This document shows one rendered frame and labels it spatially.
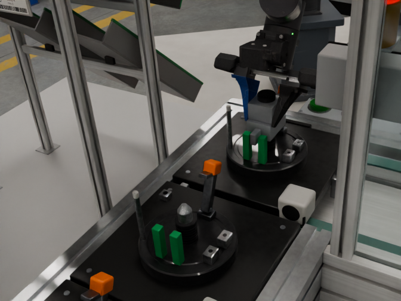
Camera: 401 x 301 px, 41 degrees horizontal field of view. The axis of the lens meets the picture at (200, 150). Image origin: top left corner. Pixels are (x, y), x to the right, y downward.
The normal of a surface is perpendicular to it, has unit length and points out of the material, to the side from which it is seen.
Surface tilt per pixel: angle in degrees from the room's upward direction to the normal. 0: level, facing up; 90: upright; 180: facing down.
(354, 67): 90
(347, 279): 90
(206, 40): 0
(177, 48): 0
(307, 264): 0
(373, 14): 90
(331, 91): 90
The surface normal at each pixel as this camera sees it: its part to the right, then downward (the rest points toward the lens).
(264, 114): -0.51, 0.51
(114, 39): 0.75, 0.33
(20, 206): -0.07, -0.83
